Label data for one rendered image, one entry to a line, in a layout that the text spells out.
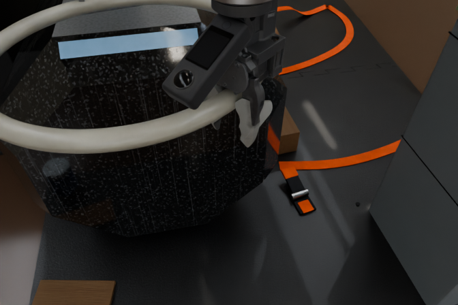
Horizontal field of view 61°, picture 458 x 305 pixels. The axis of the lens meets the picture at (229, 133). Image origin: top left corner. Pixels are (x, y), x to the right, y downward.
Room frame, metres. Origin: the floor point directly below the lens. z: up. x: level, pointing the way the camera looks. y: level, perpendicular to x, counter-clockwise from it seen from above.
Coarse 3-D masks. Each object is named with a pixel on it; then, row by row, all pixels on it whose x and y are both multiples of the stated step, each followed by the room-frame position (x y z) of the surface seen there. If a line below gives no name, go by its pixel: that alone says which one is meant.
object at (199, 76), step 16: (224, 16) 0.41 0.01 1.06; (208, 32) 0.40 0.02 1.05; (224, 32) 0.39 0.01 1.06; (240, 32) 0.38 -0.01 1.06; (192, 48) 0.38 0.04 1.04; (208, 48) 0.37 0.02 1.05; (224, 48) 0.37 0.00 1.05; (240, 48) 0.38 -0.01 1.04; (192, 64) 0.36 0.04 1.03; (208, 64) 0.35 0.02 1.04; (224, 64) 0.36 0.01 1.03; (176, 80) 0.34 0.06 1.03; (192, 80) 0.34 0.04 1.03; (208, 80) 0.34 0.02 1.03; (176, 96) 0.33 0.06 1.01; (192, 96) 0.32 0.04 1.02
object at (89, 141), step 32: (96, 0) 0.75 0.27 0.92; (128, 0) 0.76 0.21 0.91; (160, 0) 0.76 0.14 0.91; (192, 0) 0.74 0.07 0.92; (0, 32) 0.60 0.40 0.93; (32, 32) 0.64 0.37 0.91; (224, 96) 0.39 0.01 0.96; (0, 128) 0.34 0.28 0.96; (32, 128) 0.33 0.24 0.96; (128, 128) 0.33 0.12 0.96; (160, 128) 0.33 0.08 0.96; (192, 128) 0.34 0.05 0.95
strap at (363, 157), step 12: (300, 12) 2.30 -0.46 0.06; (312, 12) 2.37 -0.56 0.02; (336, 12) 2.38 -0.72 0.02; (348, 24) 2.23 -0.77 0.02; (348, 36) 2.08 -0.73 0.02; (336, 48) 1.95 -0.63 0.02; (312, 60) 1.83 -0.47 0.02; (288, 72) 1.71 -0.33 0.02; (396, 144) 1.17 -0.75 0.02; (360, 156) 1.11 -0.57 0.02; (372, 156) 1.11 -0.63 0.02; (300, 168) 1.04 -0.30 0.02; (312, 168) 1.04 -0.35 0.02; (324, 168) 1.04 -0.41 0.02
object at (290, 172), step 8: (288, 168) 0.99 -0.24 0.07; (288, 176) 0.96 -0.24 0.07; (296, 176) 0.96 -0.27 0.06; (288, 184) 0.93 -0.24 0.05; (296, 184) 0.93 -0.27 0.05; (288, 192) 0.91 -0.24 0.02; (296, 192) 0.89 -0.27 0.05; (304, 192) 0.89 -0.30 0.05; (296, 200) 0.87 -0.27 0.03; (304, 200) 0.87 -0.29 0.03; (296, 208) 0.84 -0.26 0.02; (304, 208) 0.83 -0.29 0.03; (312, 208) 0.83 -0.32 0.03
